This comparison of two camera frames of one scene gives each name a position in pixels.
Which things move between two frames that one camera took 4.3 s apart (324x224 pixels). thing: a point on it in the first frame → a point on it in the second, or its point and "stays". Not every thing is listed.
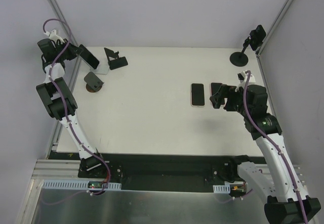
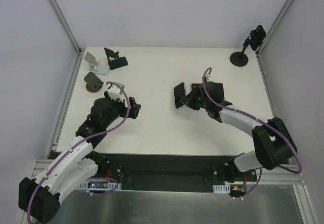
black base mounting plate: (172, 172) stays
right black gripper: (223, 96) → (189, 99)
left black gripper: (75, 50) → (133, 107)
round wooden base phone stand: (94, 84) stays
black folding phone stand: (115, 61) stays
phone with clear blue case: (88, 57) → (179, 92)
